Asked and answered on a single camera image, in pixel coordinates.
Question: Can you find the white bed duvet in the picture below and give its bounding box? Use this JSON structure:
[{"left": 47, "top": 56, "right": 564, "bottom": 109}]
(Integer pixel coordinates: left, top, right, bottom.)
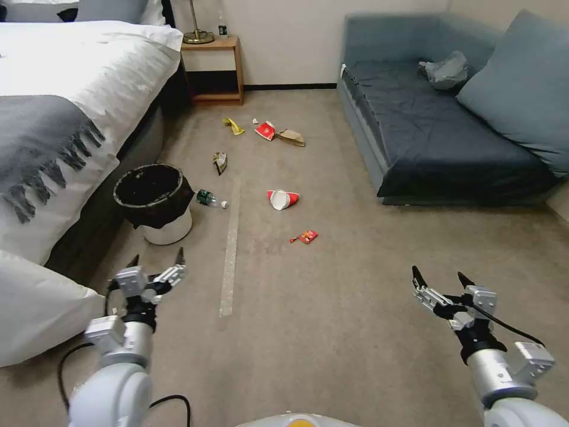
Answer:
[{"left": 0, "top": 20, "right": 184, "bottom": 267}]

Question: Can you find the green plastic bottle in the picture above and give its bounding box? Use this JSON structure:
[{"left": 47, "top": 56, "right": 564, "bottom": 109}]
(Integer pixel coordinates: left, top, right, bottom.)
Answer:
[{"left": 195, "top": 188, "right": 229, "bottom": 209}]

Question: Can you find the white bed pillow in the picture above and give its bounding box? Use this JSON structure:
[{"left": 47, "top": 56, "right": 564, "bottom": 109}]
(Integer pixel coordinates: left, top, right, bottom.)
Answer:
[{"left": 0, "top": 0, "right": 81, "bottom": 24}]

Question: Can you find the grey fringed throw blanket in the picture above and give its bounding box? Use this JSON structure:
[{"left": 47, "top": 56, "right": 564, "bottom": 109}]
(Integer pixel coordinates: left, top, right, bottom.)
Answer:
[{"left": 0, "top": 94, "right": 107, "bottom": 225}]

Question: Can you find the crumpled grey plastic bag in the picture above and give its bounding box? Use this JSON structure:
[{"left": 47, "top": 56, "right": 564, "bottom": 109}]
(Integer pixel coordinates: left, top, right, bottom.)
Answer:
[{"left": 417, "top": 50, "right": 469, "bottom": 91}]

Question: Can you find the large white pillow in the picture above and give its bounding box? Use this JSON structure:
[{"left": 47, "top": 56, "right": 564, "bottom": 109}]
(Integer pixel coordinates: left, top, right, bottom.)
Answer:
[{"left": 0, "top": 248, "right": 106, "bottom": 368}]

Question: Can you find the white trash can black liner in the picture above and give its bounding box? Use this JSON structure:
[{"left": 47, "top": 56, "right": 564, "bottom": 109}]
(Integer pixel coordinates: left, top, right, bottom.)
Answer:
[{"left": 112, "top": 163, "right": 197, "bottom": 246}]

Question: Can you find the pale floor tape strip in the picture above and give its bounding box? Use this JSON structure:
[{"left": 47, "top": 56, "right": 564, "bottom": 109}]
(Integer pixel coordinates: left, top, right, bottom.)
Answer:
[{"left": 218, "top": 177, "right": 244, "bottom": 318}]

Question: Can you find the grey bed pillow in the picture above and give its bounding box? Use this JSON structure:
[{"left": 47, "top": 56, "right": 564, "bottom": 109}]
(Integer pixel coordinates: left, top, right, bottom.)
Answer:
[{"left": 74, "top": 0, "right": 151, "bottom": 26}]

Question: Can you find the brown paper bag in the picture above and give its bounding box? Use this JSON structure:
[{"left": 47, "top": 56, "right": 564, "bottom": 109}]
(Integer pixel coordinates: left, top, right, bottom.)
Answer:
[{"left": 273, "top": 128, "right": 306, "bottom": 148}]

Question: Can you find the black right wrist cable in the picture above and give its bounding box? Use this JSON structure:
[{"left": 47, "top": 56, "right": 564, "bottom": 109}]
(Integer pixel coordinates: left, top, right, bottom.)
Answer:
[{"left": 471, "top": 298, "right": 546, "bottom": 349}]

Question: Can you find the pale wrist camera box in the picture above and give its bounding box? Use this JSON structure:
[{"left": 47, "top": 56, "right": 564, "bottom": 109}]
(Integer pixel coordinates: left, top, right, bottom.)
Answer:
[
  {"left": 463, "top": 285, "right": 498, "bottom": 316},
  {"left": 108, "top": 266, "right": 150, "bottom": 297}
]

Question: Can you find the blue-grey sofa cushion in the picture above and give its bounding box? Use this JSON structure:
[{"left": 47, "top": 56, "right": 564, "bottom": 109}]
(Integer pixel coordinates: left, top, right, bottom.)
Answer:
[{"left": 456, "top": 8, "right": 569, "bottom": 180}]

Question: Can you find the brass lamp base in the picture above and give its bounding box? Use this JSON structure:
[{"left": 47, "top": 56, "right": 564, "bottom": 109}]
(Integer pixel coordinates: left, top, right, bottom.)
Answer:
[{"left": 182, "top": 0, "right": 217, "bottom": 45}]

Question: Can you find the blue-grey sofa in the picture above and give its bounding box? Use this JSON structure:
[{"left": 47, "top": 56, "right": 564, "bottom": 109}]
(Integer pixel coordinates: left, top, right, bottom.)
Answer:
[{"left": 335, "top": 11, "right": 569, "bottom": 207}]

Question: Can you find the white robot front shell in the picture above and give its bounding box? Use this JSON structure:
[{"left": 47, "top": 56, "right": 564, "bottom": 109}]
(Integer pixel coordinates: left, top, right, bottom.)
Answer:
[{"left": 234, "top": 412, "right": 362, "bottom": 427}]

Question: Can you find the red paper cup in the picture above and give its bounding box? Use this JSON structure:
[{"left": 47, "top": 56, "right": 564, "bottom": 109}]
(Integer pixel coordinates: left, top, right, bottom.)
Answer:
[{"left": 266, "top": 189, "right": 301, "bottom": 212}]

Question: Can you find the wooden nightstand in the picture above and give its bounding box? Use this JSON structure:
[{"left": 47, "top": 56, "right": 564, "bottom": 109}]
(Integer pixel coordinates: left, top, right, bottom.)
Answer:
[{"left": 180, "top": 35, "right": 245, "bottom": 107}]

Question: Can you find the dark bed base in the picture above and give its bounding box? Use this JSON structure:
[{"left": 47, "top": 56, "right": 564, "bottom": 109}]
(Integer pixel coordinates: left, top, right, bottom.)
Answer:
[{"left": 44, "top": 66, "right": 190, "bottom": 285}]

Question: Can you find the red paper carton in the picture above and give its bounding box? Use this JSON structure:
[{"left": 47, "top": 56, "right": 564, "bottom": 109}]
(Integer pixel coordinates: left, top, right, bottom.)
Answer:
[{"left": 254, "top": 120, "right": 277, "bottom": 143}]

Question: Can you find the small red candy wrapper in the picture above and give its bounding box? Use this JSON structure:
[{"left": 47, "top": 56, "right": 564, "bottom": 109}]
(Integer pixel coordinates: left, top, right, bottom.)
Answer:
[{"left": 289, "top": 229, "right": 320, "bottom": 246}]

